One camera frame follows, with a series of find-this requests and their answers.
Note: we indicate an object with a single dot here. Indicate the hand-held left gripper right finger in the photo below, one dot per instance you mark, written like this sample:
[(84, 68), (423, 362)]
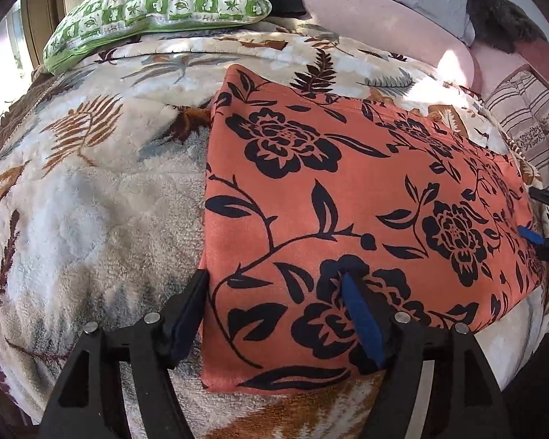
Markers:
[(361, 320)]

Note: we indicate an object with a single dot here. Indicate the dark furry cushion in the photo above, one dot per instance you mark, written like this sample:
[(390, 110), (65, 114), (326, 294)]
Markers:
[(503, 20)]

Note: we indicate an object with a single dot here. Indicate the green checkered pillow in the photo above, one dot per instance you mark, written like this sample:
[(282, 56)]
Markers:
[(164, 4)]

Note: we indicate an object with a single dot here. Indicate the pink sofa backrest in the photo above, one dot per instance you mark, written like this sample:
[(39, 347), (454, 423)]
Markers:
[(375, 32)]

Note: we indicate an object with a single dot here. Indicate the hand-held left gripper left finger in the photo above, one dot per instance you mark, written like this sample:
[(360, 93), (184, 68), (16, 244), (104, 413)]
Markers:
[(187, 311)]

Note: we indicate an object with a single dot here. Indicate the orange floral shirt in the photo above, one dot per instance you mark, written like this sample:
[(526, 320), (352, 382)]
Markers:
[(347, 201)]

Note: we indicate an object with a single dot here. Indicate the striped floral cushion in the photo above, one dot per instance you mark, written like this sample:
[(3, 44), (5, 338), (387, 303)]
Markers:
[(530, 119)]

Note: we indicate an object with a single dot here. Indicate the leaf print blanket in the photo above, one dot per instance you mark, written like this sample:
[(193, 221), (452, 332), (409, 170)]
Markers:
[(110, 192)]

